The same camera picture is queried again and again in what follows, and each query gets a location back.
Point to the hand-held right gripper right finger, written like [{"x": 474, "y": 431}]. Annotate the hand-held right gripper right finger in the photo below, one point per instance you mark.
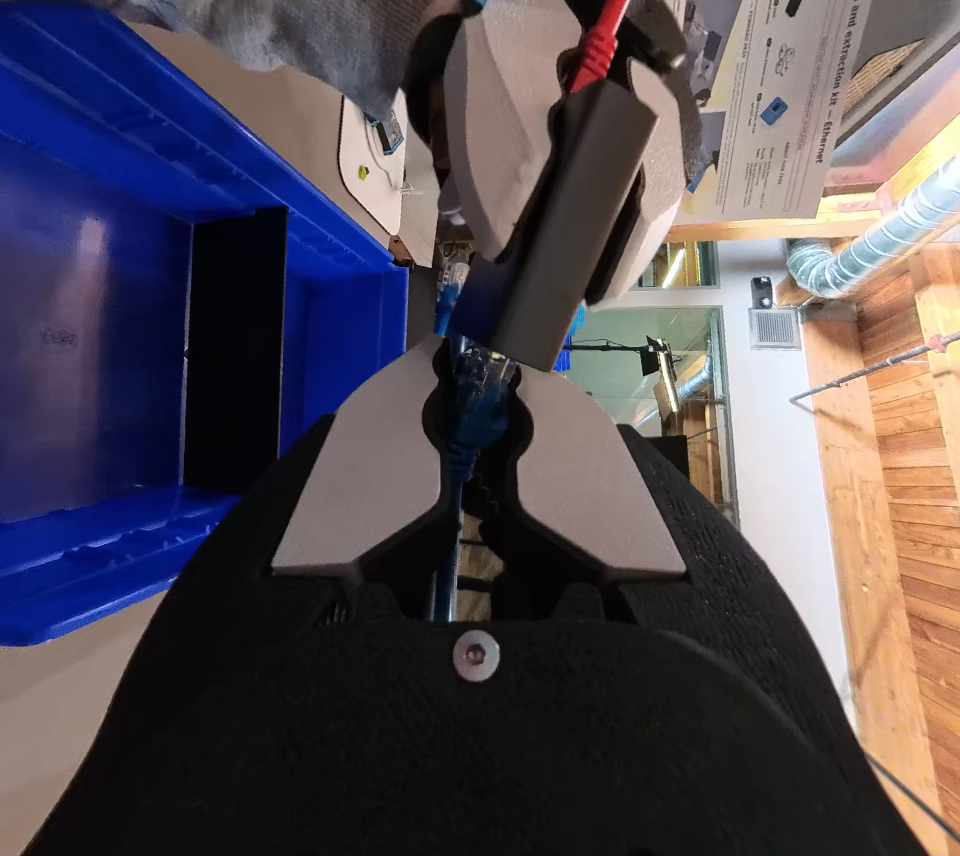
[{"x": 592, "y": 489}]

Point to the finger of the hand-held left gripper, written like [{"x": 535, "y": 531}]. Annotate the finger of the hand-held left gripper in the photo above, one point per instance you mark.
[
  {"x": 667, "y": 181},
  {"x": 495, "y": 121}
]

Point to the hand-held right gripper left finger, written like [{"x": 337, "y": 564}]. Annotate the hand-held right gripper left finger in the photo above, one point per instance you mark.
[{"x": 367, "y": 481}]

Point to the black ethernet coupler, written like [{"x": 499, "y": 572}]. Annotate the black ethernet coupler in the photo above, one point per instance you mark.
[{"x": 577, "y": 211}]

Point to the blue storage bin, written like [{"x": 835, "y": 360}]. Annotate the blue storage bin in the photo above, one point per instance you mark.
[{"x": 90, "y": 346}]

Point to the black device with blue trim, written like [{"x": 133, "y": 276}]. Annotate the black device with blue trim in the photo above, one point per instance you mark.
[{"x": 390, "y": 136}]

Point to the printed instruction sheet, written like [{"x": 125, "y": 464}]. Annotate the printed instruction sheet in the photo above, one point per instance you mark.
[{"x": 780, "y": 106}]

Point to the white stand base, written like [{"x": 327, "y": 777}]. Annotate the white stand base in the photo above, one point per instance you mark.
[{"x": 375, "y": 196}]

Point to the black light stand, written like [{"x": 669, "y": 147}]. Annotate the black light stand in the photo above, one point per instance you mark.
[{"x": 660, "y": 357}]

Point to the black bin divider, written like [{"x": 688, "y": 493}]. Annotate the black bin divider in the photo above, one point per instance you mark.
[{"x": 236, "y": 346}]

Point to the metal ceiling rod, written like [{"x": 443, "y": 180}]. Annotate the metal ceiling rod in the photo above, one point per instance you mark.
[{"x": 870, "y": 365}]

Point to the small wall vent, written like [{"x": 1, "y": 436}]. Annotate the small wall vent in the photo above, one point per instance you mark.
[{"x": 775, "y": 329}]

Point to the silver air duct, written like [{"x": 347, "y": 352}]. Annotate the silver air duct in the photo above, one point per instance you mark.
[{"x": 885, "y": 234}]

